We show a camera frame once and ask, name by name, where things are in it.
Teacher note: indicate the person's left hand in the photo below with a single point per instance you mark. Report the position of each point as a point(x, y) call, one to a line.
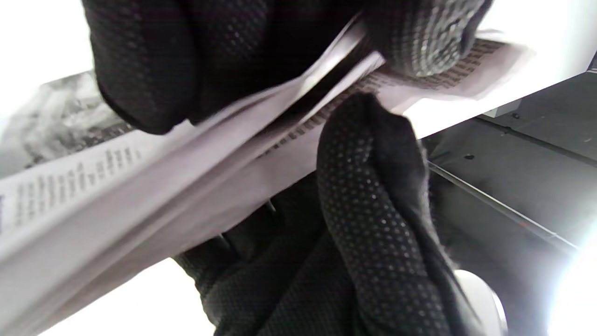
point(233, 56)

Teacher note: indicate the printed newspaper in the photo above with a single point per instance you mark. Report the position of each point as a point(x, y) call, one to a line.
point(140, 196)

